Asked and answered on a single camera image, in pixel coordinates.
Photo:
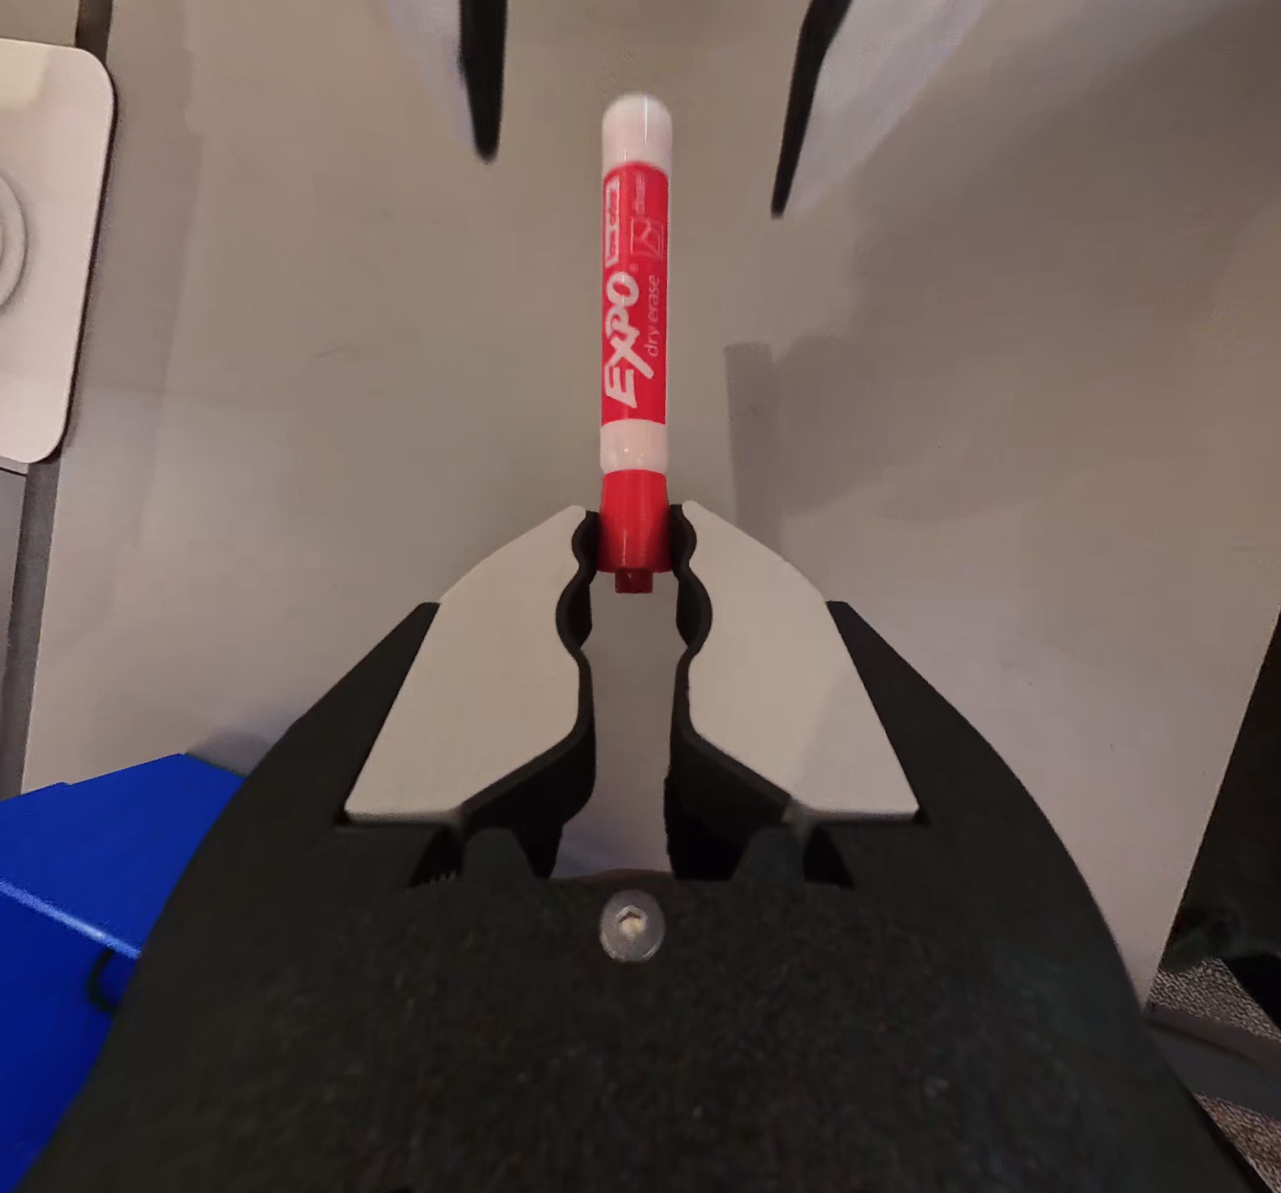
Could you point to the blue plastic bin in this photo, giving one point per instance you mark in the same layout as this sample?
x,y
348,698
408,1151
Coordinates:
x,y
59,862

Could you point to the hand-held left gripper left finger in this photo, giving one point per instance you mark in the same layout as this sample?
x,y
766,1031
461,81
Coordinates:
x,y
479,682

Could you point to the red whiteboard marker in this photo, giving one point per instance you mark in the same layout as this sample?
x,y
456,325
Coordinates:
x,y
633,312

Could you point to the white stand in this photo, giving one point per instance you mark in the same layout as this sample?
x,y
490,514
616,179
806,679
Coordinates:
x,y
59,211

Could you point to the grey desk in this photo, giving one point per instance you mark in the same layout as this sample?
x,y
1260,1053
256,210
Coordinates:
x,y
299,412

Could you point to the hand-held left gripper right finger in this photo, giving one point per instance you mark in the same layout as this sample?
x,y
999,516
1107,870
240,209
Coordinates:
x,y
790,693

